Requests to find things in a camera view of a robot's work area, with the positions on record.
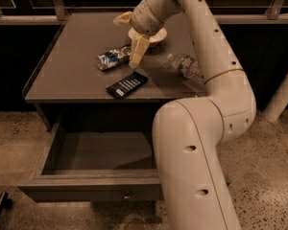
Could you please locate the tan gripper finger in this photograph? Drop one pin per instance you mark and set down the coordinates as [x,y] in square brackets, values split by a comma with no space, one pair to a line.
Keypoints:
[123,19]
[140,44]

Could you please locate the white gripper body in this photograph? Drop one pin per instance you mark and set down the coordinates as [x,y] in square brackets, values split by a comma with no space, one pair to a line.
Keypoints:
[141,20]

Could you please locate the silver blue redbull can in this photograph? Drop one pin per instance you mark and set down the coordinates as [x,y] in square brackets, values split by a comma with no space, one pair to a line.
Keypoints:
[113,58]

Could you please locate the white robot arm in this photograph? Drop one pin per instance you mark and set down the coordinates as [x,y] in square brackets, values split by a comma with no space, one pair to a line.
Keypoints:
[187,131]

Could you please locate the open grey top drawer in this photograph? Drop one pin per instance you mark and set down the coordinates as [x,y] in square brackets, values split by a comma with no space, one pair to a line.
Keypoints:
[89,165]

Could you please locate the white paper bowl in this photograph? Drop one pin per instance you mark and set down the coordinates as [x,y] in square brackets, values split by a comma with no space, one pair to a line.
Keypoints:
[154,40]

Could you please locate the dark blue snack packet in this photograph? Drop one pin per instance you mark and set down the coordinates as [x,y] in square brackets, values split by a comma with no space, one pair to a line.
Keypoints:
[127,85]

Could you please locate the clear plastic water bottle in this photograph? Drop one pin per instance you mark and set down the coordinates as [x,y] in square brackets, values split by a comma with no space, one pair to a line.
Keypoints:
[187,67]

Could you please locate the grey cabinet table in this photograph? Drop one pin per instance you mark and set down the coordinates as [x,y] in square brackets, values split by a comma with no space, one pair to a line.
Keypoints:
[69,74]

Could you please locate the black object at floor edge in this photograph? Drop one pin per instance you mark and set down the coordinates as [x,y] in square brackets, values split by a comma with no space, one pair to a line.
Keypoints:
[0,208]

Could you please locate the white cylindrical post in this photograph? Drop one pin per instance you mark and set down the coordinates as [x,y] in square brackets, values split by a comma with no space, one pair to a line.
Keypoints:
[278,102]

